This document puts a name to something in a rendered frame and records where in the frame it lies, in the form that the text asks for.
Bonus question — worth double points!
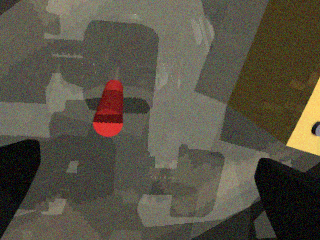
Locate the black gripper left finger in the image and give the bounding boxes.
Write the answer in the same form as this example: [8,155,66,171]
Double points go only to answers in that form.
[0,139,40,239]

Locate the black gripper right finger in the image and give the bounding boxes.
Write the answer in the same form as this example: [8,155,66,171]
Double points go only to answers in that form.
[253,157,320,240]

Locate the red peg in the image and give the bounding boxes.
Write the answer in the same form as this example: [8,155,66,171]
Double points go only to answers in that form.
[93,80,124,136]

